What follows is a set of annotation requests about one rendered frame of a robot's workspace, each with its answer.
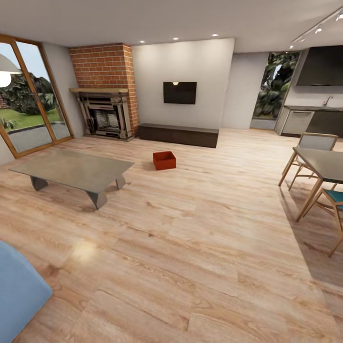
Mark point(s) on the sofa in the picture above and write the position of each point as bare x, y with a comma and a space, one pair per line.
23, 292

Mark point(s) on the coffee table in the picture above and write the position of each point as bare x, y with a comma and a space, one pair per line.
82, 171

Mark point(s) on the fixed window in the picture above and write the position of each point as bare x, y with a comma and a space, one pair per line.
279, 73

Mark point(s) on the breakfast table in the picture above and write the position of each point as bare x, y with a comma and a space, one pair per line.
326, 165

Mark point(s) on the dishwasher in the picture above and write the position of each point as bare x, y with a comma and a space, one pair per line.
297, 122

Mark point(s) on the storage box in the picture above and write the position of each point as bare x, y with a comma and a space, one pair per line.
164, 160

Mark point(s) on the cabinet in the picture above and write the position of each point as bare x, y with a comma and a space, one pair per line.
179, 134
320, 66

